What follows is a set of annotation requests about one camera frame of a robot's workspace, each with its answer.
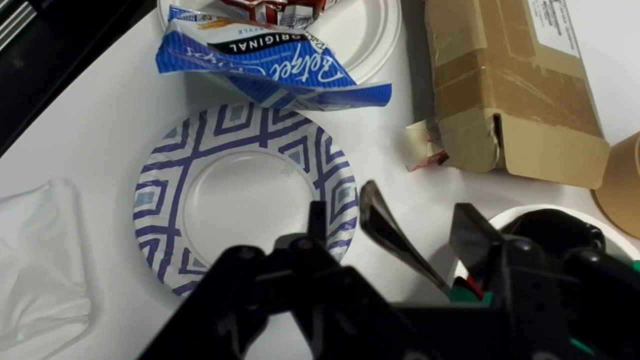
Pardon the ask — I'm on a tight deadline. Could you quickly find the tan water bottle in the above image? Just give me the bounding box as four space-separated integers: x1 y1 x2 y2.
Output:
590 130 640 242

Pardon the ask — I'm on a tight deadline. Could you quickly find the green toy piece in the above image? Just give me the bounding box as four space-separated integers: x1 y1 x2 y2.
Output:
449 278 497 307

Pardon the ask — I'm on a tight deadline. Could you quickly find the red toy piece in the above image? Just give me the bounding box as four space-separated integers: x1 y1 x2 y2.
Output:
462 272 486 297

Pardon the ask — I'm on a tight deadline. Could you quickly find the blue pretzel bag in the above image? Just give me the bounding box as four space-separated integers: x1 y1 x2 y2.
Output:
154 4 397 113

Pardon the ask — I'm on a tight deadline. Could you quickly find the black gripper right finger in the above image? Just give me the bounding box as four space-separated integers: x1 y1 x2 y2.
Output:
449 203 640 360

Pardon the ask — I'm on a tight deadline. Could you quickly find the blue patterned paper bowl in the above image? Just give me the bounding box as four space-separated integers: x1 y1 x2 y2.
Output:
130 101 362 301

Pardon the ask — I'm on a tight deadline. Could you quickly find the long cardboard box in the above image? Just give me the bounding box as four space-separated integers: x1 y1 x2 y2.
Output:
423 0 612 192

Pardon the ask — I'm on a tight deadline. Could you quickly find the red chips bag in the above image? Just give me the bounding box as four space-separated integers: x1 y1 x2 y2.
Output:
218 0 331 30

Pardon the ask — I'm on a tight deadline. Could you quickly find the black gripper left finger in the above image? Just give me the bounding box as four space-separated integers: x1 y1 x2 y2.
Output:
138 198 431 360

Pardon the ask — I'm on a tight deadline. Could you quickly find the white bowl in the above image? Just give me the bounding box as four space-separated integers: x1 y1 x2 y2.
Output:
452 203 640 285

